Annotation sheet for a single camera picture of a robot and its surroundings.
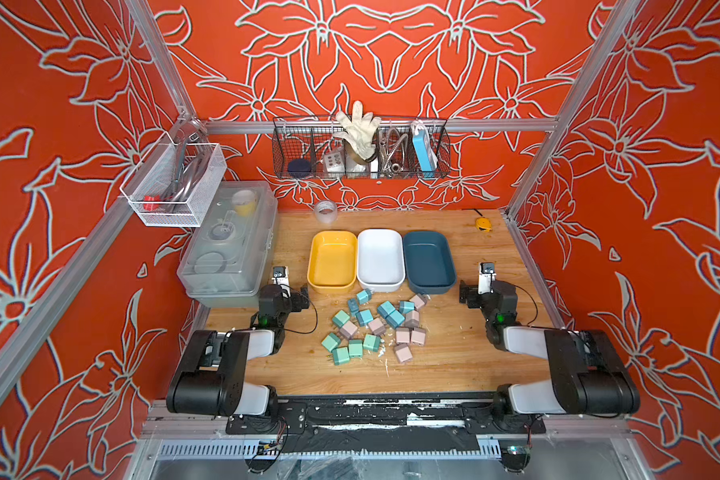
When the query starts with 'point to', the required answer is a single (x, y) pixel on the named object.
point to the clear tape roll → (326, 211)
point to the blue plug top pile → (406, 307)
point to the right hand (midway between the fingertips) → (473, 278)
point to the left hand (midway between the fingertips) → (291, 283)
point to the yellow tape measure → (483, 224)
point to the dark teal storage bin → (430, 268)
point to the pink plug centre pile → (377, 327)
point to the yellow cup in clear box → (245, 202)
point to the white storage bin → (381, 262)
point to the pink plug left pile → (348, 329)
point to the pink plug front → (403, 352)
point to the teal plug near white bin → (364, 297)
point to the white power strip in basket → (334, 162)
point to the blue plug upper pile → (385, 309)
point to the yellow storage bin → (332, 262)
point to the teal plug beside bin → (353, 304)
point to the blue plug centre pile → (395, 319)
